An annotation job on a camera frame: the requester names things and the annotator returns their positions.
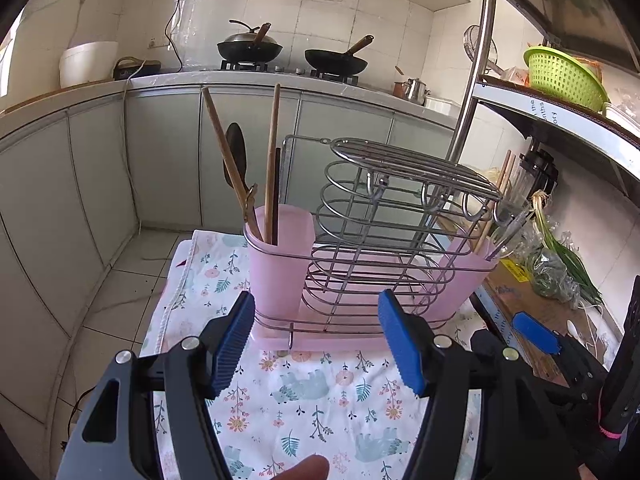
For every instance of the white rice cooker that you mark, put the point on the white rice cooker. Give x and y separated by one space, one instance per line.
87 65

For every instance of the black spoon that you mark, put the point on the black spoon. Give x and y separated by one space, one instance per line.
239 150

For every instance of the window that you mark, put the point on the window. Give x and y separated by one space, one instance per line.
10 70

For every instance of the white plastic spoon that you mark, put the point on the white plastic spoon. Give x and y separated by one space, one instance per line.
572 327

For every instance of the dark small appliance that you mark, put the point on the dark small appliance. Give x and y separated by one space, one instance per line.
135 69

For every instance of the metal shelf rack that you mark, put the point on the metal shelf rack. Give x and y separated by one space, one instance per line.
530 105

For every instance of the floral printed cloth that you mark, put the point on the floral printed cloth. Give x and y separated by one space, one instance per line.
320 400

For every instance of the green plastic basket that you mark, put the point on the green plastic basket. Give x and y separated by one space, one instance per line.
565 80

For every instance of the clear glass straw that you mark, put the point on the clear glass straw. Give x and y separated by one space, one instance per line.
520 222
506 236

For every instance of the black blender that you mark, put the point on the black blender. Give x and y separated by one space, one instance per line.
537 170

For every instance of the gas stove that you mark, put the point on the gas stove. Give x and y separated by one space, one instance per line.
260 66

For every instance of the white container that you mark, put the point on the white container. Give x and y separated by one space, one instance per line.
442 105

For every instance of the green onions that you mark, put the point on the green onions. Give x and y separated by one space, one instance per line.
565 255

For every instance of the metal strainer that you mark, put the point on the metal strainer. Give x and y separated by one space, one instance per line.
480 47

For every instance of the dark wooden chopstick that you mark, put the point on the dark wooden chopstick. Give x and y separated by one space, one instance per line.
278 170

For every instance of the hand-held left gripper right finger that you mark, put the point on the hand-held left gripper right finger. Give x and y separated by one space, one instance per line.
400 345

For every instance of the grey kitchen counter cabinets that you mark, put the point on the grey kitchen counter cabinets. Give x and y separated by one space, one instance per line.
165 160

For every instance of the plastic bag of greens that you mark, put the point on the plastic bag of greens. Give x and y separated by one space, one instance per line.
550 270

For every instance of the gold flower spoon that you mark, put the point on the gold flower spoon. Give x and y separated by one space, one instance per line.
251 196

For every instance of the steel kettle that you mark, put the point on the steel kettle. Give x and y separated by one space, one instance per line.
416 92

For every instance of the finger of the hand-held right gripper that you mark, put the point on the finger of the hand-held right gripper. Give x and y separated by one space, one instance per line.
487 344
535 332

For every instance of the black wok with lid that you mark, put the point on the black wok with lid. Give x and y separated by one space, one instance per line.
247 50

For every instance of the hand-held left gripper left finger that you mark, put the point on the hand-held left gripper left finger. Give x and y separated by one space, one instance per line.
232 345

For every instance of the cardboard sheet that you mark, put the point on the cardboard sheet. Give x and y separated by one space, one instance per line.
520 295

